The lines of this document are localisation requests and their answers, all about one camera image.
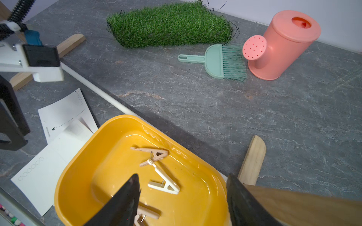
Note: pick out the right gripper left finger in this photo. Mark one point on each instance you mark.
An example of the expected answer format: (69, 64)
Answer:
(121, 209)

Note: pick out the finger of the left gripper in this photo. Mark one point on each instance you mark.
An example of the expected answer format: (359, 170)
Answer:
(13, 122)

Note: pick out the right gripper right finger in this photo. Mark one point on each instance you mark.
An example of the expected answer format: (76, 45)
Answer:
(243, 207)

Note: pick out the beige clothespin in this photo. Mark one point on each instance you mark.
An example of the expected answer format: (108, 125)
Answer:
(155, 154)
(142, 213)

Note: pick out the white postcard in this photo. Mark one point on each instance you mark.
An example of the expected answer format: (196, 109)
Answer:
(57, 116)
(38, 179)

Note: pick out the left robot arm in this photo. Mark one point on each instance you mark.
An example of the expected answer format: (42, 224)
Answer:
(19, 13)

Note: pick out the wooden clothesline stand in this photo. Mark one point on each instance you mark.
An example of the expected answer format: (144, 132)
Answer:
(310, 118)

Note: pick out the yellow plastic tray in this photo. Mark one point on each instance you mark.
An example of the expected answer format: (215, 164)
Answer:
(114, 153)

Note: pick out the green hand brush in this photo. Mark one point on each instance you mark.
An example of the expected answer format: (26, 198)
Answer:
(221, 62)

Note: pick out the pink watering can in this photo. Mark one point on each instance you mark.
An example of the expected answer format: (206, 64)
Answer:
(288, 35)

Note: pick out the green artificial grass mat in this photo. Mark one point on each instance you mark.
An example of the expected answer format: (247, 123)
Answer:
(174, 24)

